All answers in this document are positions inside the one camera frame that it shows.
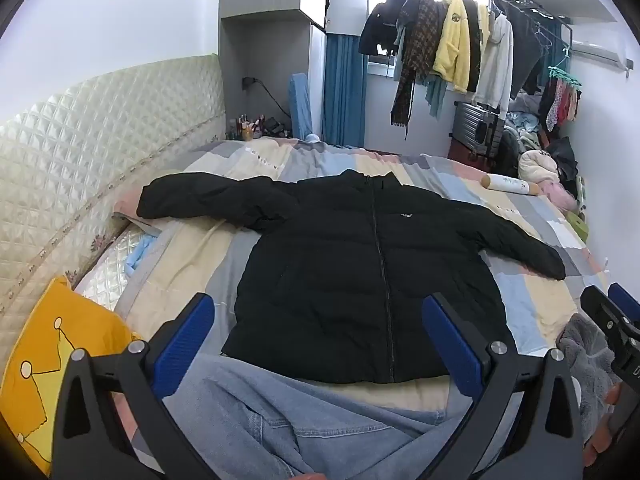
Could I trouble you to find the black puffer jacket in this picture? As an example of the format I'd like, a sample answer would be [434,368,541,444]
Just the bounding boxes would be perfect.
[137,169,567,385]

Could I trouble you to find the cluster of cosmetic bottles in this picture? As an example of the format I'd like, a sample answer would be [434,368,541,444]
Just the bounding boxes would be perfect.
[226,112,293,142]

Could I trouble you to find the black hanging short jacket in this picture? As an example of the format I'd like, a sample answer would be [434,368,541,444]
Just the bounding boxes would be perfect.
[358,0,402,57]

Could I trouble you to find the white hanging hoodie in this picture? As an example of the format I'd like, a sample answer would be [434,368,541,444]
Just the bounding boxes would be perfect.
[472,10,515,111]

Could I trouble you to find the cream plush blanket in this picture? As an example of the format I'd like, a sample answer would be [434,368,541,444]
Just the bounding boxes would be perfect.
[517,150,561,184]

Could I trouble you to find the pink plush blanket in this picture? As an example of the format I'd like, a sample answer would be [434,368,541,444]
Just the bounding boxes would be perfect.
[540,180,579,214]

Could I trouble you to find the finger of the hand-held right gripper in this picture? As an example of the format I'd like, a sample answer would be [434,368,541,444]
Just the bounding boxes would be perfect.
[607,282,640,324]
[580,285,637,357]

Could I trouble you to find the black backpack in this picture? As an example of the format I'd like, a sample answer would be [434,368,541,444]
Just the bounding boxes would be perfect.
[492,127,524,179]

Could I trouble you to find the yellow crown print pillow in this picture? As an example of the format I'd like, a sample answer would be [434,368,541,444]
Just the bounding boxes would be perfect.
[2,276,146,476]

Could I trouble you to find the white air conditioner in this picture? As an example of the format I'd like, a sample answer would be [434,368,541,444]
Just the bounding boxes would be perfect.
[570,39,635,74]

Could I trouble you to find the black hanging coat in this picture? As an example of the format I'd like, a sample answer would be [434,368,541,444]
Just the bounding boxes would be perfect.
[462,0,484,94]

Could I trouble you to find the grey fleece cloth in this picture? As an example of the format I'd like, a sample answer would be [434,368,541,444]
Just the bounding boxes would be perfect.
[556,313,618,441]

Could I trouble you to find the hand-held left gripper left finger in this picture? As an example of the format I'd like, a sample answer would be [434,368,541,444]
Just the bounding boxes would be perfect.
[50,292,216,480]

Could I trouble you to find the wall socket with black cable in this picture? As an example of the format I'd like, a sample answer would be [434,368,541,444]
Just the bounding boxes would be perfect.
[242,76,292,122]

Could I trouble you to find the white quilted pillow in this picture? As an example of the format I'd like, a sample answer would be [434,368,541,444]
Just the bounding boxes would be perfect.
[75,220,166,321]

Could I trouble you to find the teal hanging garment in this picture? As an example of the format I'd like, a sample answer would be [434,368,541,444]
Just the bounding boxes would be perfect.
[425,75,449,119]

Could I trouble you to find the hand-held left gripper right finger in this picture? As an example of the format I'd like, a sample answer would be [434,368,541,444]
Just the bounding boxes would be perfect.
[421,294,586,480]

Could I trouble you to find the yellow fleece hanging jacket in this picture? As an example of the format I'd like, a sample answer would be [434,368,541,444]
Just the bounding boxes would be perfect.
[432,0,492,94]

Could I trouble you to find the green plastic stool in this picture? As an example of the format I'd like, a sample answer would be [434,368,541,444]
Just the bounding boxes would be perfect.
[565,210,590,244]

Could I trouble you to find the brown plaid hanging scarf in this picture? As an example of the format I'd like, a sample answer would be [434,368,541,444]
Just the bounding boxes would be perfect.
[390,0,447,128]

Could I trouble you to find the cream quilted headboard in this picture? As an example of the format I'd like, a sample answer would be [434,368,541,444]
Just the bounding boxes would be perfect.
[0,54,226,341]

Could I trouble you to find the white cylindrical bolster pillow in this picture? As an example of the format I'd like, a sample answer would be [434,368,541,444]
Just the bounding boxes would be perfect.
[480,172,541,197]

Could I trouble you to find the silver suitcase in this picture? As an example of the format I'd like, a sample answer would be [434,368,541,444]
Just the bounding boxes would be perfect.
[452,101,506,147]

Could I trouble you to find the patchwork pastel quilt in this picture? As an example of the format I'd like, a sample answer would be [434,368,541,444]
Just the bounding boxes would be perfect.
[114,137,612,413]

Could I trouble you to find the blue curtain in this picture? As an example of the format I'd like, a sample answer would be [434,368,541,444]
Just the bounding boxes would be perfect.
[324,34,368,148]

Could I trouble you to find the person's blue jeans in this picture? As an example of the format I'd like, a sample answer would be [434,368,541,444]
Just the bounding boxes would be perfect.
[117,352,506,480]

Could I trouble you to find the pink pillow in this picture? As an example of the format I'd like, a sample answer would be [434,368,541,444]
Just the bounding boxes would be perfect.
[114,180,153,222]

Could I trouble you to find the pile of light clothes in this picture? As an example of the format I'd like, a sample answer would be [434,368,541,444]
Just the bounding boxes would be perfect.
[505,95,548,151]

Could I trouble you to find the grey wooden wardrobe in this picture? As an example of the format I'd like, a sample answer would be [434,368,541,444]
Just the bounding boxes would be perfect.
[218,0,371,146]

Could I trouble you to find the person's right hand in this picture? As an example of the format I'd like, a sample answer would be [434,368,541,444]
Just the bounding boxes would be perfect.
[582,384,627,468]

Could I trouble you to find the green clip hanger with socks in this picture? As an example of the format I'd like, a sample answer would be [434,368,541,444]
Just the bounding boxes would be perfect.
[540,47,584,132]

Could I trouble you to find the dark grey hanging pants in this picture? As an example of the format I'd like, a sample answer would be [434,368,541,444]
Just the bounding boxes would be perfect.
[500,0,551,97]

